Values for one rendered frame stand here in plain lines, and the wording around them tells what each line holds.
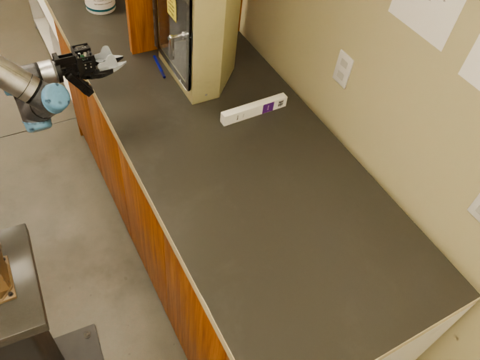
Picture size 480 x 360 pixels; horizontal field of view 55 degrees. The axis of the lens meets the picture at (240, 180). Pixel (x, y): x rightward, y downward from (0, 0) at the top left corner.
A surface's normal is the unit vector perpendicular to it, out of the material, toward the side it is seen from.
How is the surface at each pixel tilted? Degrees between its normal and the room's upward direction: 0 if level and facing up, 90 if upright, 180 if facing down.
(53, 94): 46
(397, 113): 90
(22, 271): 0
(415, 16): 90
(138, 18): 90
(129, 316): 0
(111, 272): 0
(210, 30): 90
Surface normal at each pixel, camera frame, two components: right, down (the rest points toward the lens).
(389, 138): -0.87, 0.31
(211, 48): 0.48, 0.69
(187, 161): 0.09, -0.65
